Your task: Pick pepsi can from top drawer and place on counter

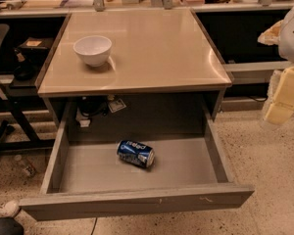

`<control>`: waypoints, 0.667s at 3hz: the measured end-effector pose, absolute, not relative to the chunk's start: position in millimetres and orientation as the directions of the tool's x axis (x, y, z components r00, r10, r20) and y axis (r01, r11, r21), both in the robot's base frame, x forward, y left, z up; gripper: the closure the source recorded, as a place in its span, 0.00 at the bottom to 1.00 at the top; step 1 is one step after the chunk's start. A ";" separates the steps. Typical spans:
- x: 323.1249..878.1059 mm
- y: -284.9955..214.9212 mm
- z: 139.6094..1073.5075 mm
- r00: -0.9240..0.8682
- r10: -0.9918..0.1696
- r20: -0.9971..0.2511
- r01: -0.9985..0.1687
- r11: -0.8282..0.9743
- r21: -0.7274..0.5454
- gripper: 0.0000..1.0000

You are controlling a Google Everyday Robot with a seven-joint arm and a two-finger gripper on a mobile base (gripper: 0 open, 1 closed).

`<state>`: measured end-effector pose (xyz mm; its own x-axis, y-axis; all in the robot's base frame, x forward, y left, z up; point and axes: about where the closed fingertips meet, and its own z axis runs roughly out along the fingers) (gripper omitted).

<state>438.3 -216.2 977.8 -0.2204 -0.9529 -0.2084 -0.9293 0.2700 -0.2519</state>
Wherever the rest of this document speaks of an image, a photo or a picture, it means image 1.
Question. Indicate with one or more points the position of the white shoe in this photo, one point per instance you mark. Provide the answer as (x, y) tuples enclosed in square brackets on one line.
[(10, 209)]

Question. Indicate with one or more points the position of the blue pepsi can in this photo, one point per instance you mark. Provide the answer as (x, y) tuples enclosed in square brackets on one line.
[(136, 153)]

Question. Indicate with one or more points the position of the empty plastic bottle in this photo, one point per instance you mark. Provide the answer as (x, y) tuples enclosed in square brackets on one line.
[(27, 168)]

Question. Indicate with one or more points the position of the white power adapter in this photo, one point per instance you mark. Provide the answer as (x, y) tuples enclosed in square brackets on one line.
[(82, 120)]

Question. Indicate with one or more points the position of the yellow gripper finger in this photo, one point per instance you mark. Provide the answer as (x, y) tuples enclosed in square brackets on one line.
[(271, 35), (279, 106)]

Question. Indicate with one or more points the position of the black box with label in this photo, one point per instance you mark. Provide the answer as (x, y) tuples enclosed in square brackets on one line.
[(36, 46)]

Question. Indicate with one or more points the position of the grey open top drawer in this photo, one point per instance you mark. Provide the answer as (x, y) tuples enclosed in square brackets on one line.
[(86, 178)]

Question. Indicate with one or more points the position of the white ceramic bowl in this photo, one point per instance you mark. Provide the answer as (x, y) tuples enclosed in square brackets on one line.
[(93, 50)]

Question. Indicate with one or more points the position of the grey counter cabinet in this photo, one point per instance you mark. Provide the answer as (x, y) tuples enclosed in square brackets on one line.
[(162, 65)]

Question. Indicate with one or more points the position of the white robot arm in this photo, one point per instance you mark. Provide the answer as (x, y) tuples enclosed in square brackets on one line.
[(285, 47)]

